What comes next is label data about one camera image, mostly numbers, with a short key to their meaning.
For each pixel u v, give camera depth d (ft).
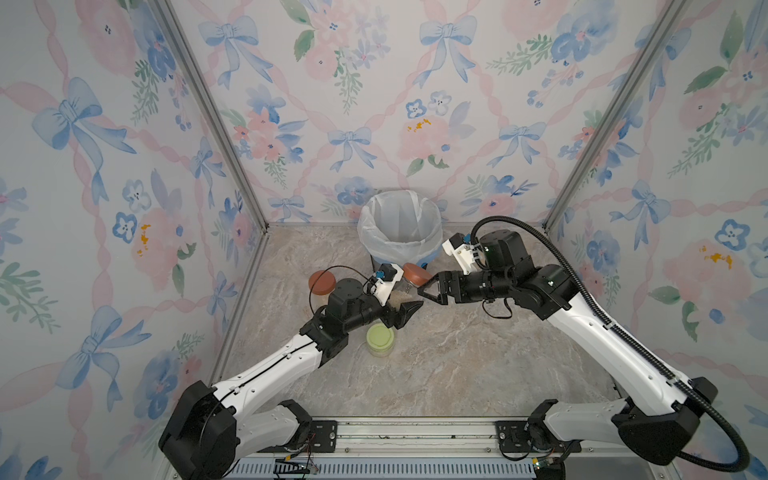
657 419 1.28
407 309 2.15
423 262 2.78
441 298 1.89
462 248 2.01
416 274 2.20
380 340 2.75
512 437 2.40
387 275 2.03
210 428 1.29
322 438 2.42
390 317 2.17
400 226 3.19
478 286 1.86
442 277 1.89
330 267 2.05
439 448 2.40
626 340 1.37
